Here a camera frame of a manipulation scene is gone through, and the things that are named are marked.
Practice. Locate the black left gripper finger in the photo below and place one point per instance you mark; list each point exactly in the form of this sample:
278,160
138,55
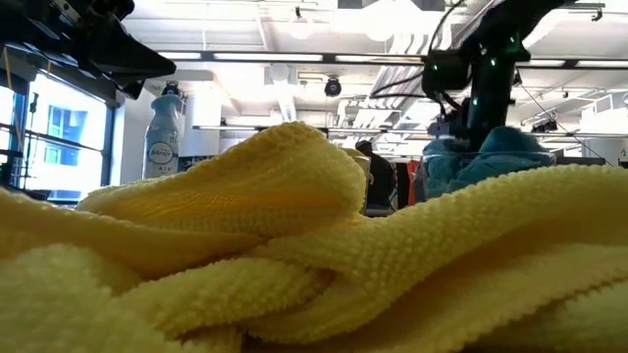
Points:
132,89
132,56

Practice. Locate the blue microfiber towel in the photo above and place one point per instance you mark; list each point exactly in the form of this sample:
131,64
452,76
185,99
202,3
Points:
510,152
441,169

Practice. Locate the yellow microfiber towel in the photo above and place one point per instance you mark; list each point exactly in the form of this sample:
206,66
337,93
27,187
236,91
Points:
355,153
294,196

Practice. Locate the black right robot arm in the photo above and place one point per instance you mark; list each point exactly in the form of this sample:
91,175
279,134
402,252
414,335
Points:
515,24

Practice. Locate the air freshener spray bottle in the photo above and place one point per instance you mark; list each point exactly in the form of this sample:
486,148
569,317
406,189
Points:
162,147

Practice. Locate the clear plastic basket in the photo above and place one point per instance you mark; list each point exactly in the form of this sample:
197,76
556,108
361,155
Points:
547,158

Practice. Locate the orange hanging cloth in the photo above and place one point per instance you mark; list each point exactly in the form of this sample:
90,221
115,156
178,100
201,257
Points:
413,181

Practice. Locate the person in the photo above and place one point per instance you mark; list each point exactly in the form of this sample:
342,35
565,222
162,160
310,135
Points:
380,176

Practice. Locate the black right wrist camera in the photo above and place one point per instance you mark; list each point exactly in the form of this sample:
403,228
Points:
444,71

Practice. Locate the window with dark frame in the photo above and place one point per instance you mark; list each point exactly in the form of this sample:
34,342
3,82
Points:
64,147

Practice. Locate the black ceiling dome camera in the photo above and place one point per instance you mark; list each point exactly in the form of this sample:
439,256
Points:
332,88

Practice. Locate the black ceiling light rail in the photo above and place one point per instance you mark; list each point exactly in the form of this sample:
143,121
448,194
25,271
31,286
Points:
329,58

